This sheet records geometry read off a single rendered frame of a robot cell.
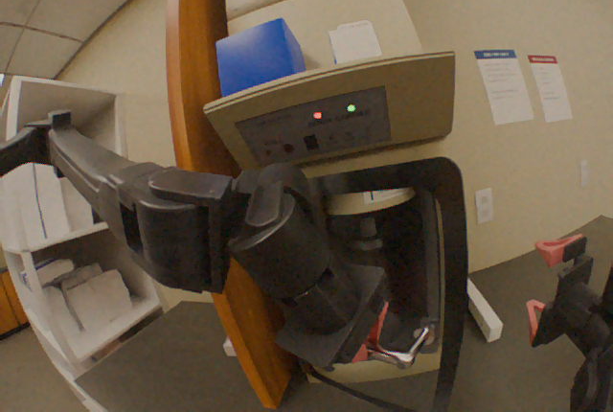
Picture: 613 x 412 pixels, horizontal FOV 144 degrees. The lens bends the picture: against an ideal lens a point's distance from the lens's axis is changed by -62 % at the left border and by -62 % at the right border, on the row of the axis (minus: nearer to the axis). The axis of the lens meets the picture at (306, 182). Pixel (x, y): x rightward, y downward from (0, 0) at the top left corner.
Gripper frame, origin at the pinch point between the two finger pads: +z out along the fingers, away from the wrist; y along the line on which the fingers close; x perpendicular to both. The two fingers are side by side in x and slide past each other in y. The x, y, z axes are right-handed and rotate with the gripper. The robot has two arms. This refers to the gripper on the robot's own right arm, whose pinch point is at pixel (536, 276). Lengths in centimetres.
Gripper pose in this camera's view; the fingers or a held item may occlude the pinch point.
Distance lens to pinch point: 40.9
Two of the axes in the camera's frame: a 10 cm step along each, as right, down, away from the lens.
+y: -2.0, -9.8, -0.5
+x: -9.6, 1.8, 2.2
